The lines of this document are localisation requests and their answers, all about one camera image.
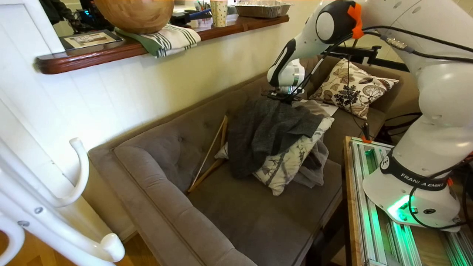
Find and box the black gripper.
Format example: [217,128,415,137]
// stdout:
[268,85,304,103]

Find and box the dark grey knitted blanket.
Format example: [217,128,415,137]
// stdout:
[228,97,322,178]

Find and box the white patterned pillow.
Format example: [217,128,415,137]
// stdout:
[214,133,316,196]

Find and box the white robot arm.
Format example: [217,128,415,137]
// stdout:
[268,0,473,232]

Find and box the floral right pillow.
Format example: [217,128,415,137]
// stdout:
[313,59,399,119]

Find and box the light grey throw blanket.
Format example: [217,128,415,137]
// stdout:
[294,100,334,187]

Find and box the wooden stick on sofa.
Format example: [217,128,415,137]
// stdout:
[188,116,229,193]

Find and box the striped folded towel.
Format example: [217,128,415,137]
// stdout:
[117,23,201,57]

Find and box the grey tufted sofa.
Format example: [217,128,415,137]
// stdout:
[87,51,433,266]

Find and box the dark wooden ledge shelf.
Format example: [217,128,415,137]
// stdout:
[34,14,290,73]

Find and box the framed picture on ledge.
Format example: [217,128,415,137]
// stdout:
[61,29,123,50]

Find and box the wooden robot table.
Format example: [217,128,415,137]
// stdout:
[341,134,473,266]

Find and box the black camera tripod bar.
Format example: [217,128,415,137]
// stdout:
[325,45,408,72]

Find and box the aluminium rail base plate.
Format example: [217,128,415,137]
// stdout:
[350,137,473,266]

